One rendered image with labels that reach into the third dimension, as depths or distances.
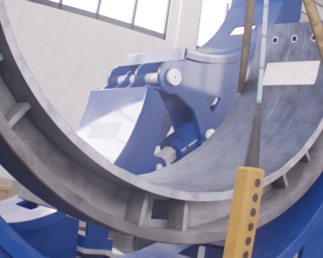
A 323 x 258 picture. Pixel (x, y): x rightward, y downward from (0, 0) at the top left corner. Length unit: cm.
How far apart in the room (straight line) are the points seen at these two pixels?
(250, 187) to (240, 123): 136
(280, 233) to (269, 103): 73
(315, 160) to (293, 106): 33
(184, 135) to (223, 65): 69
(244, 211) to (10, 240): 73
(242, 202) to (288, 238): 98
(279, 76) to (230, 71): 188
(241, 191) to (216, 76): 319
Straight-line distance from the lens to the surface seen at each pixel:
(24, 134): 196
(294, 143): 273
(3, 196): 983
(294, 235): 274
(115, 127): 450
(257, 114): 183
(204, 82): 483
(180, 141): 473
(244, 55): 326
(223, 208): 254
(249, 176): 178
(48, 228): 401
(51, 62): 1210
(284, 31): 333
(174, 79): 457
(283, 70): 320
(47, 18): 1215
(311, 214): 283
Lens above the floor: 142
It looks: 5 degrees up
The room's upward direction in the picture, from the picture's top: 8 degrees clockwise
